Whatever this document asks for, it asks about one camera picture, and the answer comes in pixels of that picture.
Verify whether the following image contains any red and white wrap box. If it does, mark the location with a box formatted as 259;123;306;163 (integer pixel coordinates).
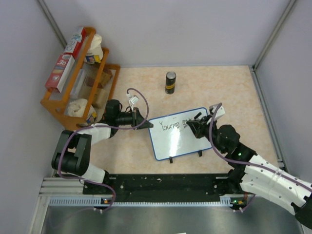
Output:
63;27;87;59

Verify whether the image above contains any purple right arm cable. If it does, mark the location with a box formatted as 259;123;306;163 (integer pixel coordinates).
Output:
208;102;312;192

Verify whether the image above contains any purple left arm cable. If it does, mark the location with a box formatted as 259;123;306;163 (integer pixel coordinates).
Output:
58;88;149;213

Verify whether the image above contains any brown wrapped soap block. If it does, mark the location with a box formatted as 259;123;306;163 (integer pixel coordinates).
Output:
100;68;113;86

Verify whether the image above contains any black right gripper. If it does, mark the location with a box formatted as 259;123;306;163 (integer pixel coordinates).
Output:
188;114;227;154

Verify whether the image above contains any tan wrapped soap block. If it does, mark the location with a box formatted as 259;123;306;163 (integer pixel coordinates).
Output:
92;88;106;108

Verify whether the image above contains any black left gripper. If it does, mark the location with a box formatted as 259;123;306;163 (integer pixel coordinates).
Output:
116;107;153;130

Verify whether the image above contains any black capped whiteboard marker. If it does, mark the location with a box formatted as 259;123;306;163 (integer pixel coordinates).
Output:
182;112;202;128

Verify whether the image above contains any blue framed whiteboard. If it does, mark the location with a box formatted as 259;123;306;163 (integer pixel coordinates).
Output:
149;107;211;161

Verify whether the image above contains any red and white foil box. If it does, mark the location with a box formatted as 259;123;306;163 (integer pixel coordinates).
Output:
45;54;75;93

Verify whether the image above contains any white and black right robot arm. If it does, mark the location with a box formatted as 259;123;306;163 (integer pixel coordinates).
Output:
187;116;312;228

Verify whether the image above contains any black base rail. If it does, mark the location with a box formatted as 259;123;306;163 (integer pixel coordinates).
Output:
82;173;247;203

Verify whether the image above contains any white bag with cartoon label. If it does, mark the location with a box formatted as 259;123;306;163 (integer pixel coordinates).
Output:
84;34;103;64

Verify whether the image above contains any clear plastic sheet pack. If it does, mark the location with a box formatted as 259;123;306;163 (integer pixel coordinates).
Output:
70;69;96;98

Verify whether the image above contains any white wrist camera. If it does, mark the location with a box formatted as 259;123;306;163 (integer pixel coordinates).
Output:
209;104;225;121
126;94;139;111

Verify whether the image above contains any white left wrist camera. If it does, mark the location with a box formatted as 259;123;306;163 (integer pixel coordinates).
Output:
126;94;139;111

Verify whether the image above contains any white bag lower shelf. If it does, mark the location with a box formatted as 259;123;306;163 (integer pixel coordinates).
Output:
67;98;97;127

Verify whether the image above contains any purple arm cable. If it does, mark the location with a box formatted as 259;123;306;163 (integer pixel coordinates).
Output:
208;102;312;192
58;88;149;213

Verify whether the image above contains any black Schweppes can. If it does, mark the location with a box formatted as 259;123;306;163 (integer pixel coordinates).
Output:
165;72;176;94

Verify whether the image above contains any grey slotted cable duct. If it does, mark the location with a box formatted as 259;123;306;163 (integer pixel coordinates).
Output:
49;196;246;208

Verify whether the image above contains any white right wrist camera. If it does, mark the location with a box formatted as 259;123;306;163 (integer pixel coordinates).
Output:
209;104;225;121

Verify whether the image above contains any orange wooden shelf rack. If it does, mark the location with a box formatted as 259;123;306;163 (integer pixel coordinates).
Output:
40;27;120;131

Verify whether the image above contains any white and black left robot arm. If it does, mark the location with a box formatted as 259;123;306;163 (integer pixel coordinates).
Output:
51;99;154;194

